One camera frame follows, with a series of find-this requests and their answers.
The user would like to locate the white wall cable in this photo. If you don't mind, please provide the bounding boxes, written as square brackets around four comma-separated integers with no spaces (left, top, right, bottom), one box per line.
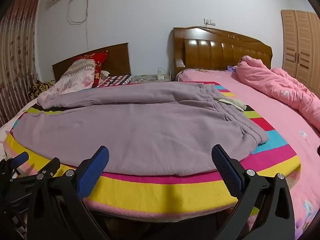
[68,0,90,50]

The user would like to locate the purple fleece pants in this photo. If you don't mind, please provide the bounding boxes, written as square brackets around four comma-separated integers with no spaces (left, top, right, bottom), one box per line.
[12,81,268,177]

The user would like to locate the red patterned pillow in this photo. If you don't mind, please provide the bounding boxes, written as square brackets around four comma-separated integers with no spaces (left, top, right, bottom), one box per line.
[74,51,109,88]

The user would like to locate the pink garment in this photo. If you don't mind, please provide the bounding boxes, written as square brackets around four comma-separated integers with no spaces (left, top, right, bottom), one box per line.
[236,56,320,128]

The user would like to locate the pink bed sheet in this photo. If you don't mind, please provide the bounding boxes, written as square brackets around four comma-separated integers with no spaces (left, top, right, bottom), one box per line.
[176,69,320,240]

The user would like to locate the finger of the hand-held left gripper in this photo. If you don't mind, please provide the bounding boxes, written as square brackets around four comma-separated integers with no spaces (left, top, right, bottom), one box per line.
[37,157,61,178]
[0,152,29,178]

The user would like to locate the rainbow striped blanket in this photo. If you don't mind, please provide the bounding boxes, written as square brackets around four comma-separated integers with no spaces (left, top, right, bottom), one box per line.
[5,81,302,215]

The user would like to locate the light wooden wardrobe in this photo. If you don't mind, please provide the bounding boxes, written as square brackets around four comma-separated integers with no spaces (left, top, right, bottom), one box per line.
[281,9,320,95]

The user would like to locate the floral striped curtain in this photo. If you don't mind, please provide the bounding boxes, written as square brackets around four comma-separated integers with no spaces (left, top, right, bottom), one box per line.
[0,0,42,128]

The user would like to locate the glossy padded wooden headboard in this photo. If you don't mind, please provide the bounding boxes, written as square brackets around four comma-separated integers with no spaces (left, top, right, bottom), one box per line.
[170,27,273,82]

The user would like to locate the pale floral quilt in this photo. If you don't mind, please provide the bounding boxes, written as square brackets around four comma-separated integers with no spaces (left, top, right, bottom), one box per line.
[37,59,97,105]

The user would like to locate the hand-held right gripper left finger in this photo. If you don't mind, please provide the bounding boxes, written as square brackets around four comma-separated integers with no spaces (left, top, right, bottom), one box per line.
[26,146,110,240]

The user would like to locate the tiger pattern blanket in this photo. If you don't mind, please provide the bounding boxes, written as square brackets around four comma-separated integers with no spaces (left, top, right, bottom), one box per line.
[27,80,56,99]

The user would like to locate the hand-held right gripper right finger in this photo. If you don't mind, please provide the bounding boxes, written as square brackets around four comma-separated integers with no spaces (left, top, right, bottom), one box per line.
[211,144,295,240]

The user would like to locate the nightstand with floral cover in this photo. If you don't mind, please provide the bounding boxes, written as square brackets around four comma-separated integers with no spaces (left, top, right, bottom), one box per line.
[131,74,172,84]

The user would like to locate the plaid bed sheet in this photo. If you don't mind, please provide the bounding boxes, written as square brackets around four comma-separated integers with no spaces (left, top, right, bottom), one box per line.
[96,74,132,88]

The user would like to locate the plain dark wooden headboard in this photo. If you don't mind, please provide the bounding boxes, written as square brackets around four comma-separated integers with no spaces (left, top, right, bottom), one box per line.
[52,42,132,82]

